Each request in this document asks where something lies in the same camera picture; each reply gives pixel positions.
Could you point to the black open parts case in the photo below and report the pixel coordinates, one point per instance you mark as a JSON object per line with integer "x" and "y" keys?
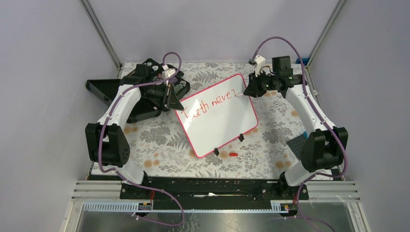
{"x": 128, "y": 95}

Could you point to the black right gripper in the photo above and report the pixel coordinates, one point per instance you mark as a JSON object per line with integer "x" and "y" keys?
{"x": 253, "y": 89}

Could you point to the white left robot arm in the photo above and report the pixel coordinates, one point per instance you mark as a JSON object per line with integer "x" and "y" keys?
{"x": 106, "y": 141}

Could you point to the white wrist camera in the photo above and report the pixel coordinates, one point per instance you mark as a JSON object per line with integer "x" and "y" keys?
{"x": 258, "y": 62}
{"x": 168, "y": 73}

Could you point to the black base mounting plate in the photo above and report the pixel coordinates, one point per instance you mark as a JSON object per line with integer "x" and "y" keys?
{"x": 211, "y": 193}

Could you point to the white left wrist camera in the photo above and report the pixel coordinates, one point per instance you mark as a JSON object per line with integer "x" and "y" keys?
{"x": 168, "y": 73}

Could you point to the blue block in corner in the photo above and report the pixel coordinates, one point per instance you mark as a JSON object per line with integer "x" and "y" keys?
{"x": 303, "y": 61}

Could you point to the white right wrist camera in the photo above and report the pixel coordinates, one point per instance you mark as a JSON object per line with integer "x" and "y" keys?
{"x": 258, "y": 62}

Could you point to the pink framed whiteboard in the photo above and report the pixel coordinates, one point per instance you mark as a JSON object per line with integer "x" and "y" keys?
{"x": 214, "y": 116}

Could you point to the dark grey lego baseplate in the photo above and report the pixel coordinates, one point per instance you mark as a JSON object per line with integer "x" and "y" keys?
{"x": 296, "y": 145}

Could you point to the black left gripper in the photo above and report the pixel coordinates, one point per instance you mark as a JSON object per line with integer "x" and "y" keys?
{"x": 169, "y": 99}

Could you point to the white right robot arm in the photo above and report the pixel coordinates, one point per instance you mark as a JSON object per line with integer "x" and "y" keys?
{"x": 325, "y": 147}

